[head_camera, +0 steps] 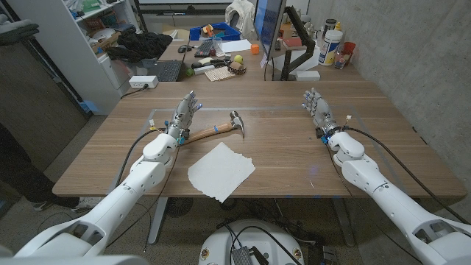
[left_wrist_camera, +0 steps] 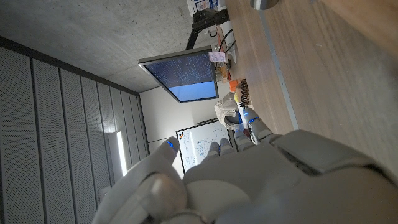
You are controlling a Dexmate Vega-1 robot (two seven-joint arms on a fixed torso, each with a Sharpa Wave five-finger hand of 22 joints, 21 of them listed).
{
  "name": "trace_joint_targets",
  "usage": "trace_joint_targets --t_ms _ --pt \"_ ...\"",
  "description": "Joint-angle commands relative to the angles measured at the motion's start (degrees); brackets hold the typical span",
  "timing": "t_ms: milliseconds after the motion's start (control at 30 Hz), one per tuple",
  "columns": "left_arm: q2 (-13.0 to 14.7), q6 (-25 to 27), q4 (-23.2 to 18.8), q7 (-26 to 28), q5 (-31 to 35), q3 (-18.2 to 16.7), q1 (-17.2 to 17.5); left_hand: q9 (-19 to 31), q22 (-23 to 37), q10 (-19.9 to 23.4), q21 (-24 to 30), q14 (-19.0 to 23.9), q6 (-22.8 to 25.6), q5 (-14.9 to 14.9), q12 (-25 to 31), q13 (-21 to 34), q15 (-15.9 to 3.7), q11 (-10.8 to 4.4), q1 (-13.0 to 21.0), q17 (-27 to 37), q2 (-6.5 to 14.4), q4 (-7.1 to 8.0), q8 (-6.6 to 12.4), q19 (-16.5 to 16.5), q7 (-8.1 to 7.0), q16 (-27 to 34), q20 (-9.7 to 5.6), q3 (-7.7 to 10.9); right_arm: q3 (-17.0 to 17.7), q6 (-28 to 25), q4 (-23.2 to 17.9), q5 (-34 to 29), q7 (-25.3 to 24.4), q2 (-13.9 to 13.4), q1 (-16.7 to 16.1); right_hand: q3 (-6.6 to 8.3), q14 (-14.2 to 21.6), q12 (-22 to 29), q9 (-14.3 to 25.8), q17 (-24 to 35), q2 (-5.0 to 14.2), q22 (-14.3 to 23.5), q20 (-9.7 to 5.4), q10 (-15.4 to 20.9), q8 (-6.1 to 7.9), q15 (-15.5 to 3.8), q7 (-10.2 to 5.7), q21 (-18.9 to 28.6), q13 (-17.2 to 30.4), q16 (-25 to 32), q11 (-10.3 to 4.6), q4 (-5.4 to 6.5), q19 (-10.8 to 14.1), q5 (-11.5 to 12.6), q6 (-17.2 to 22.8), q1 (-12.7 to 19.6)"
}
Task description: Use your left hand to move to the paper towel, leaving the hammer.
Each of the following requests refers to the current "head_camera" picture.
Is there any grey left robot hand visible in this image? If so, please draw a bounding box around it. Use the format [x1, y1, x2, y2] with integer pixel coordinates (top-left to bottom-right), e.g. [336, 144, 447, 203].
[166, 91, 204, 143]

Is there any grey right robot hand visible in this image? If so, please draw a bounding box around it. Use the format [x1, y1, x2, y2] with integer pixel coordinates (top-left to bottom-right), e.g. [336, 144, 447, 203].
[301, 87, 344, 140]

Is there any wooden handle claw hammer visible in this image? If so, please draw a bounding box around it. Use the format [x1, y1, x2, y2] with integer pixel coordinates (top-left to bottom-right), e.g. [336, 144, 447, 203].
[183, 110, 246, 146]

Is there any white paper towel sheet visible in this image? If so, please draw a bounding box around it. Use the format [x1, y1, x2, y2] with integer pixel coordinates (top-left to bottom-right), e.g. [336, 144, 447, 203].
[187, 141, 256, 204]

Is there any white rectangular box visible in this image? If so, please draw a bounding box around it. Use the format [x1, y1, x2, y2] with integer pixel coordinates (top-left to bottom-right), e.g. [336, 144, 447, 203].
[295, 69, 322, 82]

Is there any black laptop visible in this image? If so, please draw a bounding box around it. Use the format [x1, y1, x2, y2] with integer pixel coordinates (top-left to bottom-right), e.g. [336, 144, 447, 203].
[141, 40, 192, 82]

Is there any white rectangular block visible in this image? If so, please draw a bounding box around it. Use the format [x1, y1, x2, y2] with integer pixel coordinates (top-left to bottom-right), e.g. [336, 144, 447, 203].
[193, 64, 216, 76]

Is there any white power strip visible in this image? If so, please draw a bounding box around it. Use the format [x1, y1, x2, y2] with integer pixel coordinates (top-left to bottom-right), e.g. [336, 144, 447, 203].
[128, 75, 160, 89]

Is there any small clear jar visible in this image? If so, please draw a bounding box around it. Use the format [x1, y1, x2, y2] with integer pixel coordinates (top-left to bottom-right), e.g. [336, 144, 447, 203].
[333, 51, 349, 70]

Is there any wooden slat mat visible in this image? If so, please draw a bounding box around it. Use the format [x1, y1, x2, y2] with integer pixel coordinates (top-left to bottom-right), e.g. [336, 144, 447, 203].
[204, 66, 236, 82]

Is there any white wipes canister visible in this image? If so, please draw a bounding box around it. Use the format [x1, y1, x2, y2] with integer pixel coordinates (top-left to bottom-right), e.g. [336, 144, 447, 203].
[318, 29, 344, 67]

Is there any red cup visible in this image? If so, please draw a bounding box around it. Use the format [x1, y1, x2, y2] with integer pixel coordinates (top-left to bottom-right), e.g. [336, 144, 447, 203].
[341, 41, 357, 60]

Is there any black keyboard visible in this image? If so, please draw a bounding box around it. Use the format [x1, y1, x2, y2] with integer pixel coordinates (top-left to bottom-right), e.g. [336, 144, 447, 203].
[194, 39, 215, 58]

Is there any brown woven basket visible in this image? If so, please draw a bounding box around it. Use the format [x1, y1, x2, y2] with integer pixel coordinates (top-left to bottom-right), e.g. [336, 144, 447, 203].
[227, 60, 248, 76]

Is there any red book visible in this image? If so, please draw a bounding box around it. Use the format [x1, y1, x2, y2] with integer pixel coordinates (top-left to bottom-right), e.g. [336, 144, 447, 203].
[282, 36, 303, 49]

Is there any black jacket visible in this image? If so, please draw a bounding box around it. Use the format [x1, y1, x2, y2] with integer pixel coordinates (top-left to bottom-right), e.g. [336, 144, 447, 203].
[105, 31, 174, 63]

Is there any black lid bottle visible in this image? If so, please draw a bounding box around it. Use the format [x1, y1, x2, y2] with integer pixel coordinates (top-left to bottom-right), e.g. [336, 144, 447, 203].
[322, 18, 338, 36]

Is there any blue plastic bin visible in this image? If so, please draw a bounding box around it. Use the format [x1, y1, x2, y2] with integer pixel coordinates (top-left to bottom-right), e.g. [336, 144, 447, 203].
[189, 21, 242, 41]

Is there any black computer monitor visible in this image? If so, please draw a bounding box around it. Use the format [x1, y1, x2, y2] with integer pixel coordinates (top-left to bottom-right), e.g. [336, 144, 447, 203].
[253, 0, 287, 60]

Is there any grey table leg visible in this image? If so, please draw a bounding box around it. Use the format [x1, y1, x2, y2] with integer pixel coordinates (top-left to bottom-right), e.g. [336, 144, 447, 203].
[149, 197, 169, 246]
[332, 197, 356, 247]

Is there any white jacket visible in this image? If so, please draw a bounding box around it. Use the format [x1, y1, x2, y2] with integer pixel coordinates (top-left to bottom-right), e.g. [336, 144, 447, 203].
[224, 0, 257, 36]

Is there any white robot torso base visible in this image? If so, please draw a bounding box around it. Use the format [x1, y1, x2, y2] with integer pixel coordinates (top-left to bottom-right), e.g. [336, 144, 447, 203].
[198, 219, 305, 265]

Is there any white shelf unit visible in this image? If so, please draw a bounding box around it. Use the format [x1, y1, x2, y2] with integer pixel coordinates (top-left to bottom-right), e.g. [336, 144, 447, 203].
[7, 0, 141, 116]

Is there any person in black trousers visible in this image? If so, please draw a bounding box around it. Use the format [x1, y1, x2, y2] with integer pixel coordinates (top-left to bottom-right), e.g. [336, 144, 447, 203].
[0, 123, 80, 213]

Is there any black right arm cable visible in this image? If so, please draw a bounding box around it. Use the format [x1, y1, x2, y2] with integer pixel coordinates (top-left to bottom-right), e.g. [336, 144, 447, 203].
[342, 126, 471, 226]

